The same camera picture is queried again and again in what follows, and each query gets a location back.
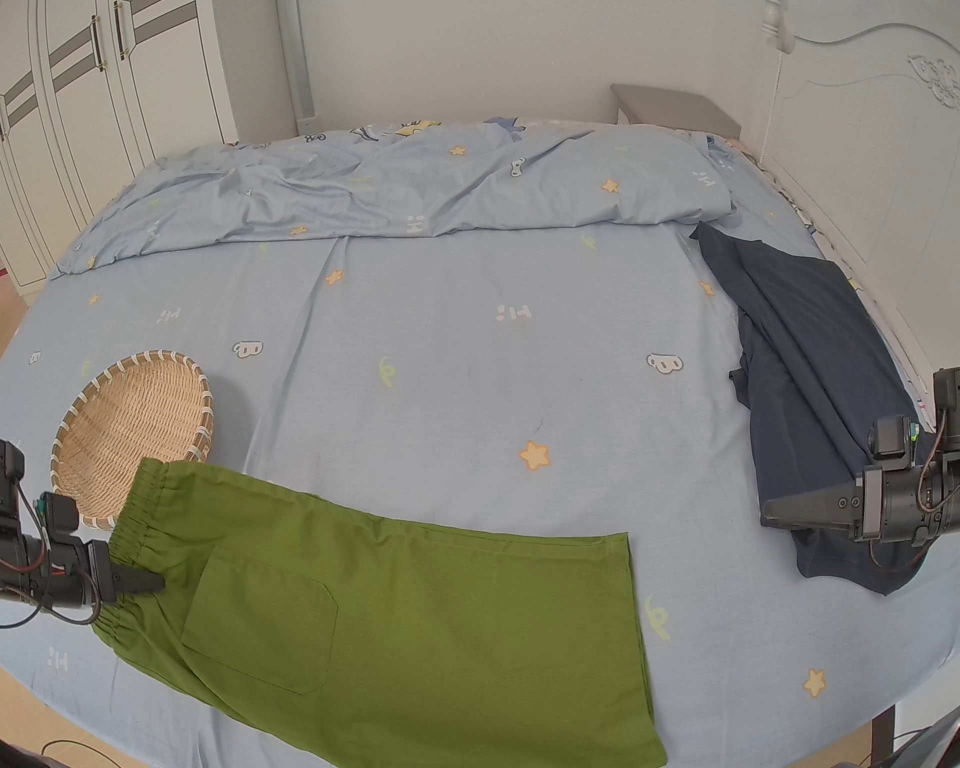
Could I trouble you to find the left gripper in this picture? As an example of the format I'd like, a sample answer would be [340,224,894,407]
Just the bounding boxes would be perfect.
[33,538,119,607]

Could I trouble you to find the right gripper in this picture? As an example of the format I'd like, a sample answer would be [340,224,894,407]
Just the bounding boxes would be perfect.
[761,465,939,543]

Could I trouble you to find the green shorts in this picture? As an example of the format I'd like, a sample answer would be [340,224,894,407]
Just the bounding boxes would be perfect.
[91,459,669,768]

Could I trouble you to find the round woven basket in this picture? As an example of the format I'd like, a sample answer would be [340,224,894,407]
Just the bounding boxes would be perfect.
[51,348,216,530]

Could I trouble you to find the dark blue garment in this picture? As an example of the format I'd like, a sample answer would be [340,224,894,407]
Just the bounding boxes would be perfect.
[688,222,935,597]

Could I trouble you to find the bed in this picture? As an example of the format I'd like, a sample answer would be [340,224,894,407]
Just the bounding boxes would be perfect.
[0,0,960,768]

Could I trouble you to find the grey bedside table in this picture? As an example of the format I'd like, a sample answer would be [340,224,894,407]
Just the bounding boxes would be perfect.
[609,82,742,140]

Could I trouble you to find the white wardrobe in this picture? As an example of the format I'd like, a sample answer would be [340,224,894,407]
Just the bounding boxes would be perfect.
[0,0,237,290]

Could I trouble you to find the pale blue quilt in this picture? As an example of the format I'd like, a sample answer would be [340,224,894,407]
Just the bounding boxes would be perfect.
[51,116,740,280]

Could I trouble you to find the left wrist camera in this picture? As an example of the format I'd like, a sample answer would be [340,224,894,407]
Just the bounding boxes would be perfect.
[37,491,85,547]

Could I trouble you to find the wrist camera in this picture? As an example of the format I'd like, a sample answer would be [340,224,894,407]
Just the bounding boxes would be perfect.
[37,491,85,547]
[868,416,922,470]

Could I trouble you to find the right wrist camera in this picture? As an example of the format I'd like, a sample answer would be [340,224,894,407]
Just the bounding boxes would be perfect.
[868,416,922,470]

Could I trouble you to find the black cable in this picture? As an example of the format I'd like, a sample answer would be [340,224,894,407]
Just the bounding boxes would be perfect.
[41,738,106,762]

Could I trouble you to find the grey wall duct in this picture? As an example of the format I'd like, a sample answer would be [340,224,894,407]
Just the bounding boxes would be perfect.
[276,0,320,129]

